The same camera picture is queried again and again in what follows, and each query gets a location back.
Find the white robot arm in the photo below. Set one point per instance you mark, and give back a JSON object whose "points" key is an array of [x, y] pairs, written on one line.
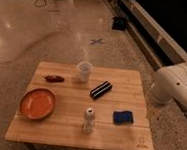
{"points": [[170, 82]]}

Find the translucent plastic cup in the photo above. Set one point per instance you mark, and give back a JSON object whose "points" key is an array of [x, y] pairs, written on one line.
{"points": [[84, 70]]}

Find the black white striped block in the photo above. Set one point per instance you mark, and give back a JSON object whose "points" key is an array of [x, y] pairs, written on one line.
{"points": [[100, 90]]}

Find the wooden folding table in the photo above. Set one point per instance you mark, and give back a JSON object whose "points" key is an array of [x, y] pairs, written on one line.
{"points": [[64, 126]]}

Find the white salt shaker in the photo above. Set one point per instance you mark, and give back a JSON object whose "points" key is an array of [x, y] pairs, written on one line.
{"points": [[88, 124]]}

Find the blue sponge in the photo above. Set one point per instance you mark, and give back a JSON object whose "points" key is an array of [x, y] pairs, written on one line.
{"points": [[122, 117]]}

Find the black box on floor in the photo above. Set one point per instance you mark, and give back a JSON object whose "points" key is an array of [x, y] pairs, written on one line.
{"points": [[119, 23]]}

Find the orange plate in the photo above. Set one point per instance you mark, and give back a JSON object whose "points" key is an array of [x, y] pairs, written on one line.
{"points": [[37, 104]]}

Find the long wall rail ledge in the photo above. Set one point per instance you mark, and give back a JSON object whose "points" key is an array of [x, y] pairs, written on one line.
{"points": [[156, 44]]}

